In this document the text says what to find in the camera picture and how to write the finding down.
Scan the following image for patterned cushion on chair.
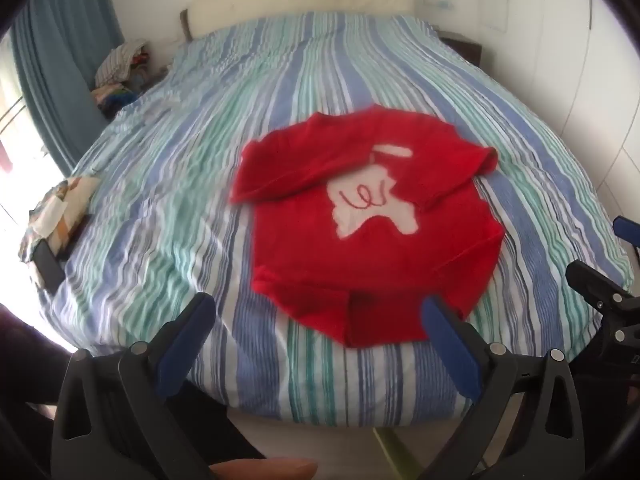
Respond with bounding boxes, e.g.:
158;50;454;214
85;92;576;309
19;174;102;263

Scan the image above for black flat object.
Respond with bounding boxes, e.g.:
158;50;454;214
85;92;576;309
34;240;66;293

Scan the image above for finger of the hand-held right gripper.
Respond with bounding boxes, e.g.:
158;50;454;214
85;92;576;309
613;216;640;262
565;259;640;321

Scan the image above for cream padded headboard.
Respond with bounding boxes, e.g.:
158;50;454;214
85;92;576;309
180;0;416;41

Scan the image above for person's black clothing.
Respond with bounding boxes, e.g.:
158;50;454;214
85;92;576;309
0;305;266;480

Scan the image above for red knitted sweater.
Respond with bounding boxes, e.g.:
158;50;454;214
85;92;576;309
229;105;505;348

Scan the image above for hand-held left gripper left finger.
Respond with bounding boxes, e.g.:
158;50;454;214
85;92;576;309
50;292;231;480

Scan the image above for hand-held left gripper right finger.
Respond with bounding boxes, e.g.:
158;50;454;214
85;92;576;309
420;295;586;480

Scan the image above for white wardrobe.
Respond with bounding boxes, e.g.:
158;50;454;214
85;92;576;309
480;0;640;211

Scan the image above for dark wooden nightstand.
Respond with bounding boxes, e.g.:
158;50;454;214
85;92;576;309
437;30;482;67

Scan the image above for pile of clothes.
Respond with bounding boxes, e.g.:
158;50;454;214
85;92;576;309
90;39;168;118

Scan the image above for blue curtain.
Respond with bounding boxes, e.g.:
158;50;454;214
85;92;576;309
10;0;126;171

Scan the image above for striped bed cover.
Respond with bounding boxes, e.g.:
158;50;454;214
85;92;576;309
37;10;633;428

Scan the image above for person's left hand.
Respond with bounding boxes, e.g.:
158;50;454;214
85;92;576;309
209;457;319;480

